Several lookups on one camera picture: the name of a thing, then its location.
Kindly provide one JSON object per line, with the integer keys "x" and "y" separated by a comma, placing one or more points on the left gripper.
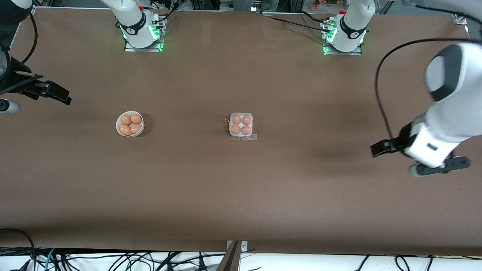
{"x": 401, "y": 141}

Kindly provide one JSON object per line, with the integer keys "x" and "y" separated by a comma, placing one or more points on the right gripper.
{"x": 23, "y": 88}

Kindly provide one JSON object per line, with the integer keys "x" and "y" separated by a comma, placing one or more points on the clear plastic egg box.
{"x": 241, "y": 124}

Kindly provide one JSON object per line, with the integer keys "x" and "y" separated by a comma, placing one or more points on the brown egg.
{"x": 136, "y": 129}
{"x": 126, "y": 119}
{"x": 125, "y": 130}
{"x": 246, "y": 130}
{"x": 236, "y": 119}
{"x": 235, "y": 129}
{"x": 136, "y": 119}
{"x": 246, "y": 120}

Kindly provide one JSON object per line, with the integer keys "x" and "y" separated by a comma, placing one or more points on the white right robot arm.
{"x": 131, "y": 15}

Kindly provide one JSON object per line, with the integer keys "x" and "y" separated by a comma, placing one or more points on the white round bowl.
{"x": 118, "y": 126}

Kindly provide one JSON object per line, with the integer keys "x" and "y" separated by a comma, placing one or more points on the clear tape strip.
{"x": 252, "y": 137}

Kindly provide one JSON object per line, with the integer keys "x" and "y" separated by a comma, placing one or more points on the brown table cover sheet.
{"x": 241, "y": 188}

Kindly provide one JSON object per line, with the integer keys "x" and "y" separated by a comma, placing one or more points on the orange background items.
{"x": 324, "y": 3}

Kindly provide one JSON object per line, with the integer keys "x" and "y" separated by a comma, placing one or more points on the person in grey trousers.
{"x": 271, "y": 4}

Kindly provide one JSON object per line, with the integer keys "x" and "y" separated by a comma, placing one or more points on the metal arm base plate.
{"x": 327, "y": 52}
{"x": 130, "y": 49}

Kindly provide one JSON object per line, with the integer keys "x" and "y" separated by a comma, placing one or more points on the metal table corner bracket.
{"x": 460, "y": 19}

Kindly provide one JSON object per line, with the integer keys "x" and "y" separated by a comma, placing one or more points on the metal table edge bracket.
{"x": 244, "y": 246}

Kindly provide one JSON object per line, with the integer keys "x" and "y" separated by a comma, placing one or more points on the dark camera mount post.
{"x": 230, "y": 261}

